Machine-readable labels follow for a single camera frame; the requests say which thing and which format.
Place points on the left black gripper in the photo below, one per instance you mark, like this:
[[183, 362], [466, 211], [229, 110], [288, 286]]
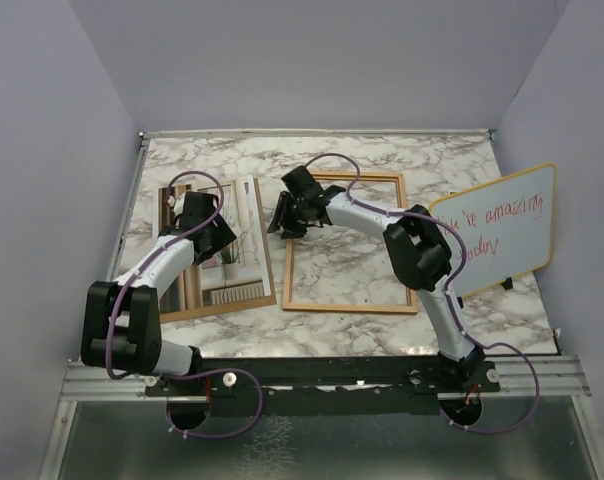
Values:
[[223, 235]]

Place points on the black mounting base plate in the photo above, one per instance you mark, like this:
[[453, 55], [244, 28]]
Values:
[[323, 386]]

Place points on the wooden picture frame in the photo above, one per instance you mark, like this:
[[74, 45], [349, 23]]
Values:
[[338, 270]]

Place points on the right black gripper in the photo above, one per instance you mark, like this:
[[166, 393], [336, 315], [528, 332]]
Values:
[[278, 215]]

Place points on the yellow rimmed whiteboard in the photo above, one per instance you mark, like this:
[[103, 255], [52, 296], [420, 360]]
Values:
[[506, 226]]

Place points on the aluminium rail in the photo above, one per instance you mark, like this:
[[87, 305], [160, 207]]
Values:
[[556, 375]]

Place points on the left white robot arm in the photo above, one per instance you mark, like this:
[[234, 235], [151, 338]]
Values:
[[121, 328]]

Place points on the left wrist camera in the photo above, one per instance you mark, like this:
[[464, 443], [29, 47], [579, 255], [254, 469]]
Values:
[[179, 204]]

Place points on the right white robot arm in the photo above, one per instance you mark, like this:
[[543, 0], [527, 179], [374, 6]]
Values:
[[419, 254]]

